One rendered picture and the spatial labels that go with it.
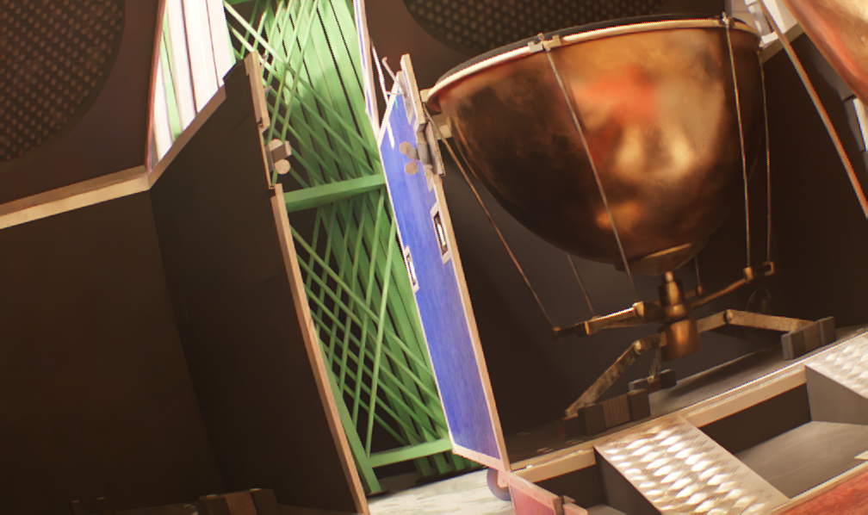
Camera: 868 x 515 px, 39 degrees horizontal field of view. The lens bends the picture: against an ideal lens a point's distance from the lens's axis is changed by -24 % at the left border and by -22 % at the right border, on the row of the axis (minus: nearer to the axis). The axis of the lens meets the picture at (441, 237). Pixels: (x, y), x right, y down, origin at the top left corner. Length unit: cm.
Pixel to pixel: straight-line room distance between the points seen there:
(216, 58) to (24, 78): 151
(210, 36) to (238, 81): 210
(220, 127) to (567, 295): 142
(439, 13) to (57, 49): 114
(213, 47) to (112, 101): 135
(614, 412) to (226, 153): 93
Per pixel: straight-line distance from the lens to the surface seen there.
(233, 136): 254
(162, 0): 305
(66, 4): 305
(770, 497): 212
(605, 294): 380
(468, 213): 377
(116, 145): 329
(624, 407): 293
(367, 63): 361
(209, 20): 455
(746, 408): 283
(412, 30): 362
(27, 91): 316
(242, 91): 243
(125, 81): 318
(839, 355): 285
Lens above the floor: 41
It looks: 4 degrees up
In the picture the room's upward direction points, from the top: 14 degrees counter-clockwise
